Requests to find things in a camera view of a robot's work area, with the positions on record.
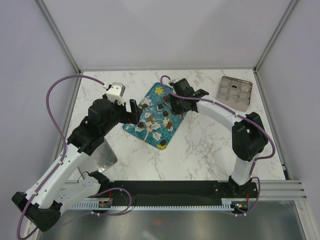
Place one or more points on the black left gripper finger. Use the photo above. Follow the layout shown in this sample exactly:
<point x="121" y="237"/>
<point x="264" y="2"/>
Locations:
<point x="134" y="119"/>
<point x="135" y="110"/>

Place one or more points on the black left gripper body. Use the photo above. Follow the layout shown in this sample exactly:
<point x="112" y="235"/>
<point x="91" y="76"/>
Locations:
<point x="120" y="114"/>

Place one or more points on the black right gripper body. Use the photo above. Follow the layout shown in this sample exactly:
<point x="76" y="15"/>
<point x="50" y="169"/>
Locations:
<point x="177" y="105"/>

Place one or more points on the metal tongs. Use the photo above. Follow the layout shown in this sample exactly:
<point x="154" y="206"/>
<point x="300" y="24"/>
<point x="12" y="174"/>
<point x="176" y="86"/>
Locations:
<point x="175" y="106"/>

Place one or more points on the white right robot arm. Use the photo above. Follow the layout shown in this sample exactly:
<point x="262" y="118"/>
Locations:
<point x="248" y="135"/>

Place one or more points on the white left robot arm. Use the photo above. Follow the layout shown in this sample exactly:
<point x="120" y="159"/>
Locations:
<point x="45" y="202"/>

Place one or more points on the white chocolate piece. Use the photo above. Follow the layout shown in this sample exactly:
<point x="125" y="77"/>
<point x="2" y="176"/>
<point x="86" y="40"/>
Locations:
<point x="148" y="124"/>

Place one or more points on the brown chocolate cube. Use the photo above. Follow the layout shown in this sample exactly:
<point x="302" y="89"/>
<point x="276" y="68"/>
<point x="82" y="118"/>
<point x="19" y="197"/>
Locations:
<point x="169" y="126"/>

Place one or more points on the dark round chocolate piece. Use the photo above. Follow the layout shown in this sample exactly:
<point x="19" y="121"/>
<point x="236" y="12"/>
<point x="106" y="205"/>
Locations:
<point x="163" y="142"/>

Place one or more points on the pink chocolate tin box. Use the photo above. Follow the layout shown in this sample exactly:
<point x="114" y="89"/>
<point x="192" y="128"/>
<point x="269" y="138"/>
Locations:
<point x="237" y="99"/>

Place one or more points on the teal floral tray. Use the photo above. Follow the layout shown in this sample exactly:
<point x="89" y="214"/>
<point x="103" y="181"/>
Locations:
<point x="153" y="98"/>

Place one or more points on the metal tin lid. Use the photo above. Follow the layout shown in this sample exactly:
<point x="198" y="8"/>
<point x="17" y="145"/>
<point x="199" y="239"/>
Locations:
<point x="103" y="158"/>

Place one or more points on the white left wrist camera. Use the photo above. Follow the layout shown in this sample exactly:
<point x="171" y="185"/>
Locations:
<point x="114" y="92"/>

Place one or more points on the white cable duct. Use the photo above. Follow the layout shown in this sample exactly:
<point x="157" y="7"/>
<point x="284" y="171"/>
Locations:
<point x="99" y="205"/>

